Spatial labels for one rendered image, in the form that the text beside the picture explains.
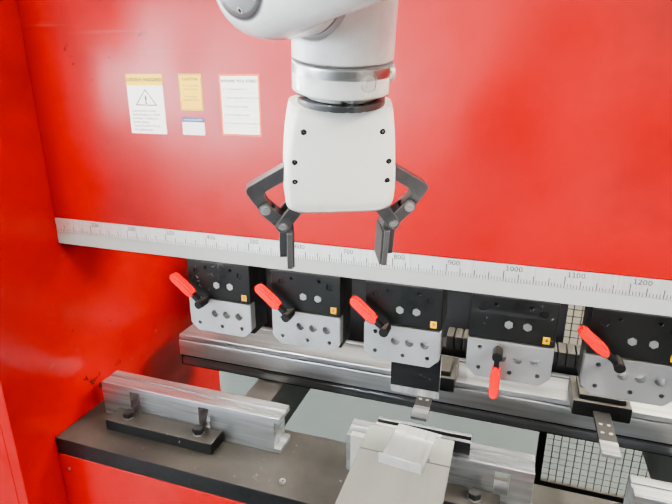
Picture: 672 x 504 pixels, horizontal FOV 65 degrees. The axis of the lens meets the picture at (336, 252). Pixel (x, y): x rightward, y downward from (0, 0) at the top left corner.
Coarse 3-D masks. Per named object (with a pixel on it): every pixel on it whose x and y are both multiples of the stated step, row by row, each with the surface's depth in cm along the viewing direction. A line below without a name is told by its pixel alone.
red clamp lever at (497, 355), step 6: (498, 348) 95; (492, 354) 94; (498, 354) 93; (498, 360) 93; (492, 366) 96; (498, 366) 95; (492, 372) 95; (498, 372) 95; (492, 378) 95; (498, 378) 95; (492, 384) 96; (498, 384) 96; (492, 390) 96; (498, 390) 96; (492, 396) 96
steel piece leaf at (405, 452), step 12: (396, 432) 111; (396, 444) 108; (408, 444) 108; (420, 444) 108; (432, 444) 108; (384, 456) 102; (396, 456) 104; (408, 456) 104; (420, 456) 104; (408, 468) 100; (420, 468) 99
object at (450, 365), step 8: (448, 360) 133; (456, 360) 135; (448, 368) 129; (456, 368) 132; (448, 376) 128; (456, 376) 132; (440, 384) 128; (448, 384) 128; (416, 400) 122; (424, 400) 122; (416, 408) 119; (424, 408) 119; (416, 416) 116; (424, 416) 116
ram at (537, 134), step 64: (64, 0) 105; (128, 0) 100; (192, 0) 96; (448, 0) 83; (512, 0) 80; (576, 0) 77; (640, 0) 75; (64, 64) 109; (128, 64) 104; (192, 64) 100; (256, 64) 96; (448, 64) 86; (512, 64) 83; (576, 64) 80; (640, 64) 77; (64, 128) 114; (128, 128) 109; (448, 128) 89; (512, 128) 85; (576, 128) 82; (640, 128) 80; (64, 192) 119; (128, 192) 114; (192, 192) 108; (448, 192) 92; (512, 192) 88; (576, 192) 85; (640, 192) 82; (192, 256) 113; (256, 256) 108; (448, 256) 95; (512, 256) 92; (576, 256) 88; (640, 256) 85
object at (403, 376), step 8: (440, 360) 105; (392, 368) 109; (400, 368) 109; (408, 368) 108; (416, 368) 108; (424, 368) 107; (432, 368) 106; (440, 368) 106; (392, 376) 110; (400, 376) 109; (408, 376) 109; (416, 376) 108; (424, 376) 108; (432, 376) 107; (440, 376) 108; (392, 384) 112; (400, 384) 110; (408, 384) 109; (416, 384) 109; (424, 384) 108; (432, 384) 107; (408, 392) 111; (416, 392) 110; (424, 392) 110; (432, 392) 109
